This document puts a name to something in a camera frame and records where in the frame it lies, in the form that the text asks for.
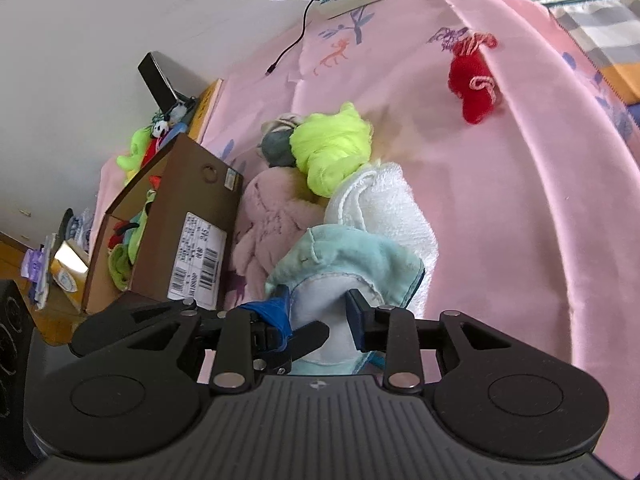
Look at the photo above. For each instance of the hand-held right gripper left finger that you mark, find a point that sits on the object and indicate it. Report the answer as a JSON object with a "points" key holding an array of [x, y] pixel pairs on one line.
{"points": [[274, 312]]}

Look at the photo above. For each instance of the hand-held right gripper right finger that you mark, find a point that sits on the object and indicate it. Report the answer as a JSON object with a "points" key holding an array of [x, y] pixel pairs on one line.
{"points": [[356, 320]]}

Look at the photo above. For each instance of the light blue towel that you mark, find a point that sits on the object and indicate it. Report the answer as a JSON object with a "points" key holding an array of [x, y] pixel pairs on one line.
{"points": [[350, 255]]}

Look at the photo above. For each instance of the brown cardboard shoe box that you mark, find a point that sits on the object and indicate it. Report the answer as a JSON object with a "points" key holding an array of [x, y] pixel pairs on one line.
{"points": [[200, 195]]}

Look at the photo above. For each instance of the neon yellow fluffy cloth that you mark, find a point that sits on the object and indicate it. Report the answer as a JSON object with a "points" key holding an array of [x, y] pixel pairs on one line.
{"points": [[325, 150]]}

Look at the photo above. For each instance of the pink plush toy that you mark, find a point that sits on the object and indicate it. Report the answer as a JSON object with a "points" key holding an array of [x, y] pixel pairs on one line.
{"points": [[270, 220]]}

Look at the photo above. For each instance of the white towel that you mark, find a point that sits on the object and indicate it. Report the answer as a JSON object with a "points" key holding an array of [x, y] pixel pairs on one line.
{"points": [[385, 205]]}

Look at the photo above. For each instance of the green cloth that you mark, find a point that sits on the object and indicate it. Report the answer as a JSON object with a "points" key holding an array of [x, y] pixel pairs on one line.
{"points": [[120, 267]]}

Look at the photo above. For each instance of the grey rolled sock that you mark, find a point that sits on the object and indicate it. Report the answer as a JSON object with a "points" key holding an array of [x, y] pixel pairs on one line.
{"points": [[277, 147]]}

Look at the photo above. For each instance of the red cloth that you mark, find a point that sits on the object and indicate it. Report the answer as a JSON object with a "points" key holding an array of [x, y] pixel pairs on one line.
{"points": [[120, 232]]}

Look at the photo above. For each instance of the pink printed bed sheet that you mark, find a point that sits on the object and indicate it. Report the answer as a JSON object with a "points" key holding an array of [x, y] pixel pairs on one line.
{"points": [[500, 210]]}

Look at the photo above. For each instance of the tissue pack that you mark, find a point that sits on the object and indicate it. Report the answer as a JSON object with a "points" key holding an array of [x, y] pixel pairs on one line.
{"points": [[70, 267]]}

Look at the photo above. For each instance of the blue plush toy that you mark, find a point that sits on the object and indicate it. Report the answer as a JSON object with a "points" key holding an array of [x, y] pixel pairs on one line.
{"points": [[179, 122]]}

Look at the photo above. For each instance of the yellow box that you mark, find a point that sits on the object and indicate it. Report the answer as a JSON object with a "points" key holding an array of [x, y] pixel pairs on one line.
{"points": [[207, 107]]}

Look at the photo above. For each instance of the small panda plush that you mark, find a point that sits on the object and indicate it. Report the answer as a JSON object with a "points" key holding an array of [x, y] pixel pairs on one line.
{"points": [[160, 129]]}

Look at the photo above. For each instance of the green and red plush toy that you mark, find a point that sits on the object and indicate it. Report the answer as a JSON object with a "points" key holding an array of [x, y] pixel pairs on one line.
{"points": [[136, 146]]}

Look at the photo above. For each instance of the wooden side table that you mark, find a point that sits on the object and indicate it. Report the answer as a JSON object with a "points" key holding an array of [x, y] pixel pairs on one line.
{"points": [[55, 317]]}

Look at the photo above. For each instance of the purple packet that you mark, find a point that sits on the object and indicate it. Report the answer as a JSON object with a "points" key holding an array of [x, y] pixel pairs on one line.
{"points": [[34, 265]]}

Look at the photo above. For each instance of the black rectangular box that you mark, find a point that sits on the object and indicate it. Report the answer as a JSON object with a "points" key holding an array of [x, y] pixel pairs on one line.
{"points": [[155, 77]]}

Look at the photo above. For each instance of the red knit sock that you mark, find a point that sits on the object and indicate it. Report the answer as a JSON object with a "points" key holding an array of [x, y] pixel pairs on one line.
{"points": [[467, 80]]}

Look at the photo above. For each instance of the black speaker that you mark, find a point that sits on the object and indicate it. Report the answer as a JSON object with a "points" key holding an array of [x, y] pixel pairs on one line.
{"points": [[12, 360]]}

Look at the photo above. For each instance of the plaid blanket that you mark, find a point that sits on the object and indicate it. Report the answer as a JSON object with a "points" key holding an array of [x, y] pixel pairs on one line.
{"points": [[605, 30]]}

